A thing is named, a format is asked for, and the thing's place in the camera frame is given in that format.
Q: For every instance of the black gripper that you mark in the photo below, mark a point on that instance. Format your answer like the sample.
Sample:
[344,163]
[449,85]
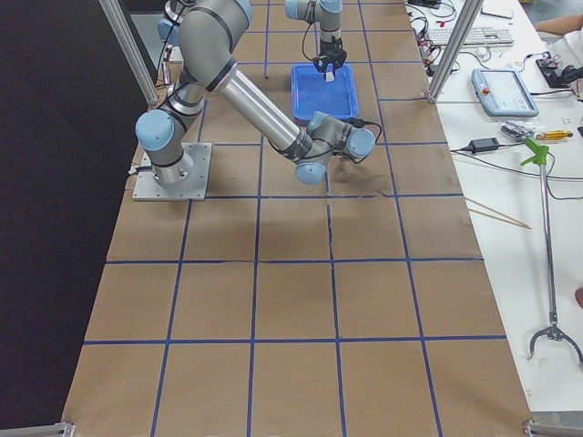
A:
[332,48]

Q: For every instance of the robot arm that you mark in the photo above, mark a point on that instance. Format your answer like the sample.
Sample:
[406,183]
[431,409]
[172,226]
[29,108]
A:
[326,14]
[207,36]

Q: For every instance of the blue plastic tray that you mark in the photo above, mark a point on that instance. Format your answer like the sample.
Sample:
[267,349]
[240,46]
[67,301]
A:
[310,92]

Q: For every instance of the white keyboard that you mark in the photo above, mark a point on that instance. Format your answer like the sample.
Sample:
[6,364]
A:
[476,36]

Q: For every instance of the black power adapter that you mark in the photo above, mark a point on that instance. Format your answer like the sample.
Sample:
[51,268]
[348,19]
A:
[483,145]

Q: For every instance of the teach pendant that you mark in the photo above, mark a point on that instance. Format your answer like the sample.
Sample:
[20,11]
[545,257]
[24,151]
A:
[502,93]

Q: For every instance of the yellow tool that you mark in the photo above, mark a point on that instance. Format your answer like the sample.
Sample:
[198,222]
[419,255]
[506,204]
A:
[554,135]

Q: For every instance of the wooden chopstick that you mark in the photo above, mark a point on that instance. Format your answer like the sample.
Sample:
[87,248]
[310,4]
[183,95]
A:
[482,209]

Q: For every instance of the aluminium frame post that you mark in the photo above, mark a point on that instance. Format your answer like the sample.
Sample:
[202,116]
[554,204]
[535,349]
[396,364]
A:
[464,22]

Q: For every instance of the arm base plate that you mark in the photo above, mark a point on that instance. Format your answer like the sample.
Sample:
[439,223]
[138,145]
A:
[188,179]

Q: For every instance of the green handled reacher grabber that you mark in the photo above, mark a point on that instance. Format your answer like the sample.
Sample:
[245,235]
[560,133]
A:
[552,330]

